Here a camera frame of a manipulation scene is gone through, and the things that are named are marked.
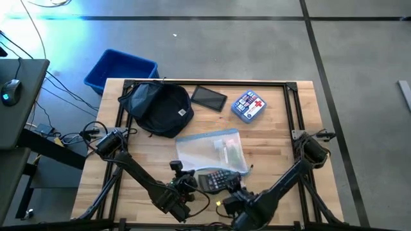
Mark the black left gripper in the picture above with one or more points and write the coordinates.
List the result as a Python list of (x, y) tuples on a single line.
[(185, 187)]

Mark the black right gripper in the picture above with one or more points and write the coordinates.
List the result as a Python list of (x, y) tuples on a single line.
[(245, 200)]

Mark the black calculator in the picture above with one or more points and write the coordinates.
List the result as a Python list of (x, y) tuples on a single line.
[(215, 181)]

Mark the clear blue-trimmed zip pouch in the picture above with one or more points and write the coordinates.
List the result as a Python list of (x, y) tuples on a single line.
[(199, 150)]

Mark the blue first aid kit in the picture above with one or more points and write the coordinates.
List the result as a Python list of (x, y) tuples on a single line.
[(248, 106)]

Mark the navy blue backpack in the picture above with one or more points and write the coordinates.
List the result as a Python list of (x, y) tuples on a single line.
[(167, 112)]

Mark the black tablet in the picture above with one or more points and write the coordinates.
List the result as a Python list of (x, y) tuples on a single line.
[(208, 98)]

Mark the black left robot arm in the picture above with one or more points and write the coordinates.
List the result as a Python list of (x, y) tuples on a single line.
[(141, 178)]

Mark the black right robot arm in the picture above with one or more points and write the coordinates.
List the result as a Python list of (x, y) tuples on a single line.
[(282, 183)]

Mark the black desk support beam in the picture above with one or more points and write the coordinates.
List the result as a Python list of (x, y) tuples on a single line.
[(64, 155)]

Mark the blue plastic bin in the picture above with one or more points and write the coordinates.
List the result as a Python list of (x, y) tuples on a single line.
[(118, 69)]

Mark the grey power adapter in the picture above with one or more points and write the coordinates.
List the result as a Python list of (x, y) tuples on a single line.
[(45, 129)]

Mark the desk caster wheel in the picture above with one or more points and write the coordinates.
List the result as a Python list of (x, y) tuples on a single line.
[(29, 214)]

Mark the dark grey desk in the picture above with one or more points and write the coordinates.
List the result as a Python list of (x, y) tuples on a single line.
[(30, 106)]

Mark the grey metal bar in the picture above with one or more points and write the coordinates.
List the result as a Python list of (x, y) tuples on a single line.
[(406, 94)]

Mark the black computer mouse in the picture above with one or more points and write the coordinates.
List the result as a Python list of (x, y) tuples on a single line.
[(11, 93)]

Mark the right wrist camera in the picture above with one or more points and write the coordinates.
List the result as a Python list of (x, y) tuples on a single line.
[(230, 205)]

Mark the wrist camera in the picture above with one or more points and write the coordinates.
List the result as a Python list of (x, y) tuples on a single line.
[(176, 165), (230, 205)]

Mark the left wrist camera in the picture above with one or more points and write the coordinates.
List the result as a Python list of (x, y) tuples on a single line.
[(176, 165)]

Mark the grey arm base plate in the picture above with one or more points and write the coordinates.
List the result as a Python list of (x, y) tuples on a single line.
[(297, 133), (123, 131)]

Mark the black aluminium table frame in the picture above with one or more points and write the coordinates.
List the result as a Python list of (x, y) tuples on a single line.
[(257, 83)]

